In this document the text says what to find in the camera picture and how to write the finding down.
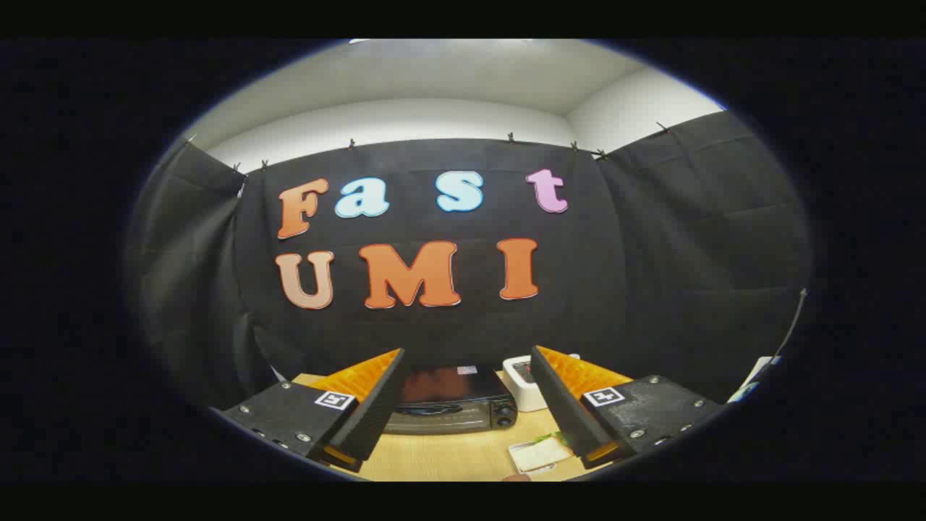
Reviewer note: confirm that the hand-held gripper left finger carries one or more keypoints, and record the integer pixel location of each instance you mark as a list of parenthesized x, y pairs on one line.
[(376, 412)]

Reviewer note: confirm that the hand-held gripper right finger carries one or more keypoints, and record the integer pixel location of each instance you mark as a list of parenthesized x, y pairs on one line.
[(561, 412)]

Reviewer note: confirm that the lettuce sandwich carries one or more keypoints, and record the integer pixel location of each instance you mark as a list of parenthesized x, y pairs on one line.
[(539, 454)]

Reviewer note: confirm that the black toaster oven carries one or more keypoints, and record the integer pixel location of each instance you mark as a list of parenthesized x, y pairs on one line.
[(448, 387)]

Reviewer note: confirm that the white pop-up toaster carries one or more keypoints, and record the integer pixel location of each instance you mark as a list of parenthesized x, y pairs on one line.
[(524, 394)]

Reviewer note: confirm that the white rectangular plate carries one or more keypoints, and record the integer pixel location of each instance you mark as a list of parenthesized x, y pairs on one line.
[(561, 467)]

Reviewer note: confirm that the black backdrop cloth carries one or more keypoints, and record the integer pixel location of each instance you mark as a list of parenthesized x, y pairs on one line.
[(579, 289)]

